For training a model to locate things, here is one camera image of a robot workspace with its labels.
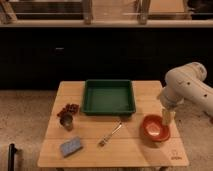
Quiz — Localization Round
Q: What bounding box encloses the silver fork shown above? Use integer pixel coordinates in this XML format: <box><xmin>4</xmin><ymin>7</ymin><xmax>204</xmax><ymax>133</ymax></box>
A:
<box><xmin>98</xmin><ymin>122</ymin><xmax>122</xmax><ymax>147</ymax></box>

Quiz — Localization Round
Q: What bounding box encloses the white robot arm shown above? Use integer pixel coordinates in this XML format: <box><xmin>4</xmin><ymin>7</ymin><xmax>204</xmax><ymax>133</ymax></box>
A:
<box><xmin>158</xmin><ymin>62</ymin><xmax>213</xmax><ymax>126</ymax></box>

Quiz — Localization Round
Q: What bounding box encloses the metal cup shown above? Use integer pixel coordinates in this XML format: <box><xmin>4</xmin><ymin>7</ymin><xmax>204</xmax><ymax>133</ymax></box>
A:
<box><xmin>60</xmin><ymin>115</ymin><xmax>73</xmax><ymax>131</ymax></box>

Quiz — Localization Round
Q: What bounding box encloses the red bowl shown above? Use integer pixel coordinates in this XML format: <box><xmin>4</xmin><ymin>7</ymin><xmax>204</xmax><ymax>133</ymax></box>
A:
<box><xmin>142</xmin><ymin>115</ymin><xmax>170</xmax><ymax>142</ymax></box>

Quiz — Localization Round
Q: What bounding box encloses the green plastic tray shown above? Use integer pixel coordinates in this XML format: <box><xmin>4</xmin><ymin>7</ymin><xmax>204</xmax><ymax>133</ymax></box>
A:
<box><xmin>81</xmin><ymin>79</ymin><xmax>136</xmax><ymax>116</ymax></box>

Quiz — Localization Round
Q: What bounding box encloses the red grapes bunch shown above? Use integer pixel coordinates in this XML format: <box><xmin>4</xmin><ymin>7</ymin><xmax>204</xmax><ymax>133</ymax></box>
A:
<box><xmin>57</xmin><ymin>104</ymin><xmax>79</xmax><ymax>117</ymax></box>

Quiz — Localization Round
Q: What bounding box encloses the wooden folding table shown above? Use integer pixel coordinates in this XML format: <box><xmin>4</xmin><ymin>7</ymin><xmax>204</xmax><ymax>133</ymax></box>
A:
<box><xmin>38</xmin><ymin>81</ymin><xmax>189</xmax><ymax>168</ymax></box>

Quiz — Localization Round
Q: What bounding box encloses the blue sponge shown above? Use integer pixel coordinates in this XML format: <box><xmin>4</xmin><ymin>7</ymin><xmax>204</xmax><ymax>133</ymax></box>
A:
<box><xmin>60</xmin><ymin>137</ymin><xmax>83</xmax><ymax>157</ymax></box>

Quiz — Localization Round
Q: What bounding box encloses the black post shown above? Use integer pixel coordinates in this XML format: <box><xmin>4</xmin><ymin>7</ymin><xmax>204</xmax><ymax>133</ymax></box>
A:
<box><xmin>8</xmin><ymin>143</ymin><xmax>17</xmax><ymax>171</ymax></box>

